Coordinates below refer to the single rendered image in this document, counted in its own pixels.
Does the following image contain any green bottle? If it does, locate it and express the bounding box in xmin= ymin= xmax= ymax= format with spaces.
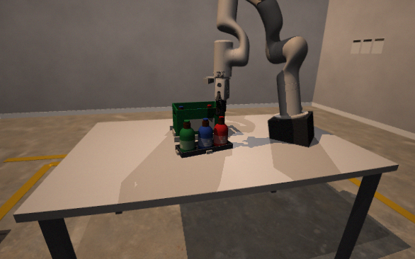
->
xmin=179 ymin=120 xmax=195 ymax=153

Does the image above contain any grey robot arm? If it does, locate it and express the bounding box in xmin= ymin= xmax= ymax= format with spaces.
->
xmin=203 ymin=0 xmax=308 ymax=120

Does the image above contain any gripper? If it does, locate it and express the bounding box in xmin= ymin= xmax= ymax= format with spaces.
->
xmin=215 ymin=78 xmax=230 ymax=115

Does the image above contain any red bottle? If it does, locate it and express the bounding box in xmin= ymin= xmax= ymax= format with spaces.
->
xmin=213 ymin=116 xmax=228 ymax=146

